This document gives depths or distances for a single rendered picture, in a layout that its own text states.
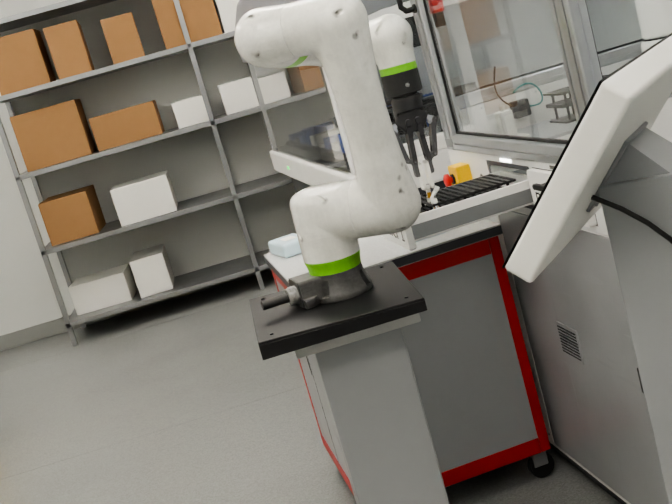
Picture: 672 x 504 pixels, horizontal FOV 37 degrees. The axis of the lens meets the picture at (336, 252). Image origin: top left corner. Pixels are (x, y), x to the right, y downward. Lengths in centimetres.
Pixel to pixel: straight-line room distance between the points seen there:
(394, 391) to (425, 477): 22
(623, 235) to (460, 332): 121
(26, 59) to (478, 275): 407
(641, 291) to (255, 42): 92
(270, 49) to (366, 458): 92
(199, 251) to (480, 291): 418
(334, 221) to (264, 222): 459
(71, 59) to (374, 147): 428
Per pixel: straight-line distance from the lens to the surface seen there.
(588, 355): 253
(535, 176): 242
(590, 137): 141
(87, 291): 647
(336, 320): 209
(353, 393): 225
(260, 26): 208
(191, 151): 669
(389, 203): 212
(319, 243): 219
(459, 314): 276
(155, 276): 637
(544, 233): 146
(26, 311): 695
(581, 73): 210
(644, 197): 160
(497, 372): 284
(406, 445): 231
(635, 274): 164
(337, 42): 202
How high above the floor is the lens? 134
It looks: 11 degrees down
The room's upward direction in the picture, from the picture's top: 16 degrees counter-clockwise
